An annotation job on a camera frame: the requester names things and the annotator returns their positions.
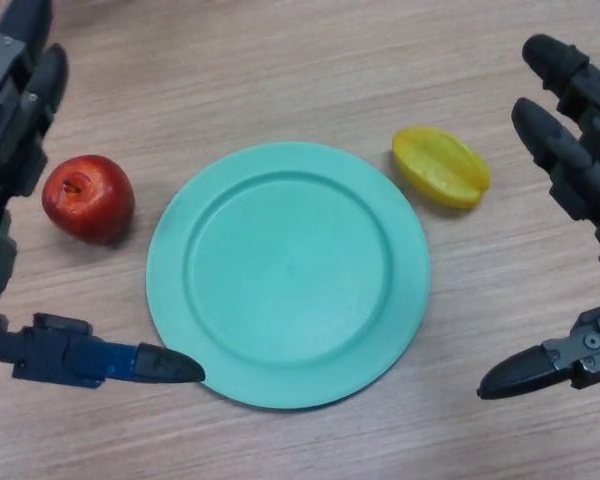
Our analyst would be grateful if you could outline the yellow starfruit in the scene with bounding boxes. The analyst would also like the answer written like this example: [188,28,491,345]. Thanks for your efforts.
[391,125,492,210]

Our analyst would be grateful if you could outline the red apple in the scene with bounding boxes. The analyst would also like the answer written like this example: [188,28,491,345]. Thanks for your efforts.
[41,154,137,246]

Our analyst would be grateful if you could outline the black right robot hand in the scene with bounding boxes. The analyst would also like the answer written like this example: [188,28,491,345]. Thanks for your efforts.
[476,33,600,401]

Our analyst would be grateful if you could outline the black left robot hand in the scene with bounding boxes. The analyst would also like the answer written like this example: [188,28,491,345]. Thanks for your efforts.
[0,0,206,389]

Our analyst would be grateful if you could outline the green round plate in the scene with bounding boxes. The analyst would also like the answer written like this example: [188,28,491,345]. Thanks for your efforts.
[145,140,432,412]

